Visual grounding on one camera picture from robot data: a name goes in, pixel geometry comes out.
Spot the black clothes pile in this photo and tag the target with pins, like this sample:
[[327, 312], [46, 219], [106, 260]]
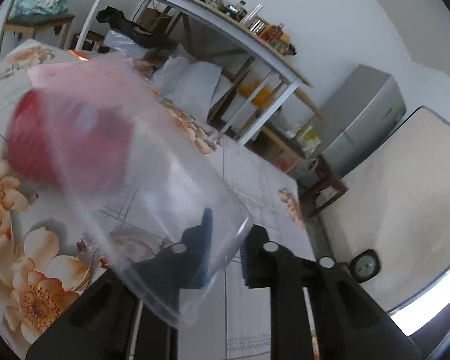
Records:
[[116, 20]]

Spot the wooden chair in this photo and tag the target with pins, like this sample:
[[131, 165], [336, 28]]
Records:
[[29, 26]]

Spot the grey refrigerator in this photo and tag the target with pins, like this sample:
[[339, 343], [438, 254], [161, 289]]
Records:
[[358, 117]]

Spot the long white shelf table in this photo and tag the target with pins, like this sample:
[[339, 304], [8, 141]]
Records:
[[292, 79]]

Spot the clear plastic bag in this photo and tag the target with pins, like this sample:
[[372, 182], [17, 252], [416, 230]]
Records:
[[134, 171]]

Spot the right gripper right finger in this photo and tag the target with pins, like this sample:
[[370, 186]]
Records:
[[313, 303]]

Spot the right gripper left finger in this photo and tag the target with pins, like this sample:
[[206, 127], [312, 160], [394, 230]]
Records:
[[132, 314]]

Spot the small wooden side table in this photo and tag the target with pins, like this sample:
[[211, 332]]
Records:
[[294, 153]]

